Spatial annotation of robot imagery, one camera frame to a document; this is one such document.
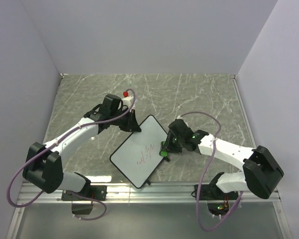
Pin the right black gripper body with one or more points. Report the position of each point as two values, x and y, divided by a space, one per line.
176 145

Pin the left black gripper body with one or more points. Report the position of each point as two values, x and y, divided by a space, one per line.
122 123

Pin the green whiteboard eraser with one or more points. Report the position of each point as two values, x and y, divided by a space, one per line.
163 151

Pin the small black-framed whiteboard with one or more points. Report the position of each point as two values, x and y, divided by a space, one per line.
138 156

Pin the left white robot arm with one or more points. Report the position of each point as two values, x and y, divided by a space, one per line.
46 162

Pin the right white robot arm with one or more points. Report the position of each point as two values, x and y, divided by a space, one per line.
259 172

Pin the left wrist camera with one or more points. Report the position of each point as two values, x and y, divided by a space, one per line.
128 100

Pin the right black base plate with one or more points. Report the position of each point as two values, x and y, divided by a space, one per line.
212 192

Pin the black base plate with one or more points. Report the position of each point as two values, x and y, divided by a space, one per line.
212 192
97 192

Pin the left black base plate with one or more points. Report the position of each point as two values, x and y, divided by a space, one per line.
97 192

